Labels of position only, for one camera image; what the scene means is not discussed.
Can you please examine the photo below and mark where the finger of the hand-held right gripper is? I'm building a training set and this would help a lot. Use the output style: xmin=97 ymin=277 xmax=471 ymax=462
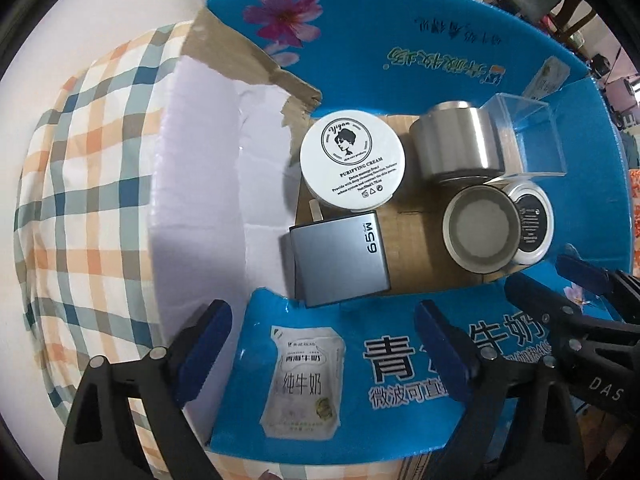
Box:
xmin=555 ymin=254 xmax=640 ymax=306
xmin=504 ymin=274 xmax=596 ymax=331

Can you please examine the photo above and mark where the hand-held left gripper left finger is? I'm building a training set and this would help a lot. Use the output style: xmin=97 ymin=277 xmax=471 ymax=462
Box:
xmin=59 ymin=299 xmax=233 ymax=480

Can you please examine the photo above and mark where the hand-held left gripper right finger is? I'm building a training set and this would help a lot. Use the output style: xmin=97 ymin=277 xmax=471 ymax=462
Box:
xmin=414 ymin=300 xmax=586 ymax=480

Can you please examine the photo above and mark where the tape roll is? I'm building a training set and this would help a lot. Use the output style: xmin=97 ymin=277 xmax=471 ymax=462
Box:
xmin=442 ymin=183 xmax=523 ymax=276

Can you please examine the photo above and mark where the grey charger block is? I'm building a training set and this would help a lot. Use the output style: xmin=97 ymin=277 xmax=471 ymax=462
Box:
xmin=289 ymin=201 xmax=392 ymax=308

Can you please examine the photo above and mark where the clear acrylic box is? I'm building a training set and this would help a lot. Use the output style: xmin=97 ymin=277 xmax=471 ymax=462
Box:
xmin=480 ymin=92 xmax=568 ymax=178

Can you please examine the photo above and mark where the steel canister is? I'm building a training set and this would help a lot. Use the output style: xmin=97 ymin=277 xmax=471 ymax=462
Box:
xmin=409 ymin=101 xmax=506 ymax=183

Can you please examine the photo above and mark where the white cream jar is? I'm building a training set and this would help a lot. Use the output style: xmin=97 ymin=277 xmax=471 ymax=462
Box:
xmin=300 ymin=108 xmax=406 ymax=212

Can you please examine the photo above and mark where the blue cardboard box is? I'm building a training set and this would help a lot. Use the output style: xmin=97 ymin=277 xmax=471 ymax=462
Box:
xmin=147 ymin=0 xmax=632 ymax=466

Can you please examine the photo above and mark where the checked blanket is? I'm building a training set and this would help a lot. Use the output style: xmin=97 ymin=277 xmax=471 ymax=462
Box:
xmin=14 ymin=22 xmax=301 ymax=480

